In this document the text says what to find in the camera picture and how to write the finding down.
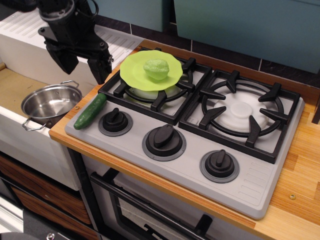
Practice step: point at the black middle stove knob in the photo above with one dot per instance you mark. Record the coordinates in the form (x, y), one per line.
(164, 143)

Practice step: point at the wooden drawer front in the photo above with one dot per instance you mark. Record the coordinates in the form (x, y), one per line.
(47, 198)

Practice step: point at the black oven door handle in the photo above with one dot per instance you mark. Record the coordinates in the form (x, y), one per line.
(147, 208)

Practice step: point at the light green toy cauliflower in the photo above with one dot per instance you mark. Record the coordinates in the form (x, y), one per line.
(157, 69)

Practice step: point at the small stainless steel pot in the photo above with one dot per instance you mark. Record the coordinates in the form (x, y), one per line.
(47, 105)

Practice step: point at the dark green toy pickle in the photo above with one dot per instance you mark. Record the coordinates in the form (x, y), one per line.
(90, 113)

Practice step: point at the black stove knob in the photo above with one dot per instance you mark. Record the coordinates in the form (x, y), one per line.
(219, 166)
(115, 123)
(164, 143)

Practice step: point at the black right stove knob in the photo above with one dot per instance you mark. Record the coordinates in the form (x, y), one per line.
(219, 166)

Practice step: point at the grey toy stove top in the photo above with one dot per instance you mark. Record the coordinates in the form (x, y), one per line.
(250, 193)

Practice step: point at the black left burner grate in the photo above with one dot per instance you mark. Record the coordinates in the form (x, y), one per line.
(168, 110)

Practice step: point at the lime green plastic plate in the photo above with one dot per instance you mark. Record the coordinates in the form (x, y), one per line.
(132, 72)

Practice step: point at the black left stove knob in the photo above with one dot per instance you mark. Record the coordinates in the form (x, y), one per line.
(115, 123)

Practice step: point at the black burner grate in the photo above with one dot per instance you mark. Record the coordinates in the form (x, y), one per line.
(168, 110)
(262, 144)

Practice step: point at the black right burner grate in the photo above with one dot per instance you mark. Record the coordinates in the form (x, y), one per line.
(262, 144)

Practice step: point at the white right burner disc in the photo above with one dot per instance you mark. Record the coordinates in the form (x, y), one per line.
(239, 107)

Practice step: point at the white left burner disc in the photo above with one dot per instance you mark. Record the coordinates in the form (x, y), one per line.
(170, 92)

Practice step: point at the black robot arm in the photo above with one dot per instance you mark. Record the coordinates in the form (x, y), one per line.
(57, 9)

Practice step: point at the white burner disc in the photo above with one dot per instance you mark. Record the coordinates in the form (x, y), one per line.
(239, 107)
(170, 92)

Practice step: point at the toy oven door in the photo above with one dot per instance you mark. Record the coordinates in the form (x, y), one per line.
(138, 211)

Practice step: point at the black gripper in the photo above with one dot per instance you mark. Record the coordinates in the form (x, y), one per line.
(67, 38)

